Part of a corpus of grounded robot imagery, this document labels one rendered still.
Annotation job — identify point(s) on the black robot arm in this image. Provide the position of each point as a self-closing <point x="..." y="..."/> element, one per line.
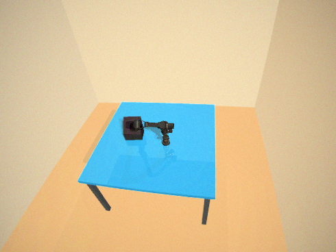
<point x="160" y="125"/>

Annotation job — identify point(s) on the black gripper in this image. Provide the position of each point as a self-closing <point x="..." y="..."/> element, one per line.
<point x="164" y="133"/>

